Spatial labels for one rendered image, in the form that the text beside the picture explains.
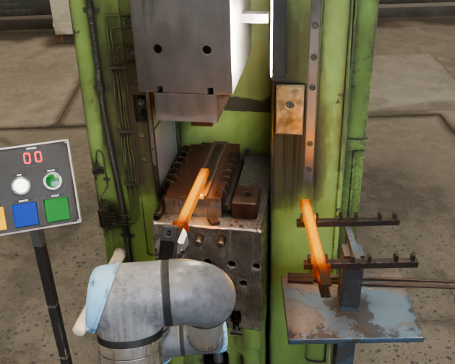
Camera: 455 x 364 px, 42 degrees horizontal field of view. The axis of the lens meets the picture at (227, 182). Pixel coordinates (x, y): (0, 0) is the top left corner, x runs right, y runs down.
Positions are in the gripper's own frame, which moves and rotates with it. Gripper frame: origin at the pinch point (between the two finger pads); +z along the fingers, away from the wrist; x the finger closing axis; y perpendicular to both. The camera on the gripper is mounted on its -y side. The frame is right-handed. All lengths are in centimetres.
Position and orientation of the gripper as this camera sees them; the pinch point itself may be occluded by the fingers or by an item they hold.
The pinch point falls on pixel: (178, 229)
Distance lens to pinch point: 178.6
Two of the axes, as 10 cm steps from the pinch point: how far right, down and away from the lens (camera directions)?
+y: 0.4, 8.6, 5.1
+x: 9.9, 0.6, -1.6
